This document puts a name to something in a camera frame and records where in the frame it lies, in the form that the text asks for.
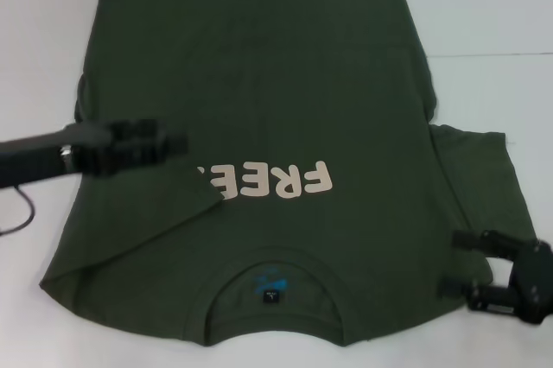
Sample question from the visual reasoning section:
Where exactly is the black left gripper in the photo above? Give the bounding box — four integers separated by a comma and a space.
64, 117, 190, 177

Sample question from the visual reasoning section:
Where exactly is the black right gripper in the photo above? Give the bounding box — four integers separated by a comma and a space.
437, 228, 553, 325

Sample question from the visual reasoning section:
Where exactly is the dark green FREE t-shirt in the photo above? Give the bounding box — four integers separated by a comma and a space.
37, 0, 537, 350

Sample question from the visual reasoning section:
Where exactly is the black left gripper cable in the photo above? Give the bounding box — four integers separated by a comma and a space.
0, 184, 35, 235

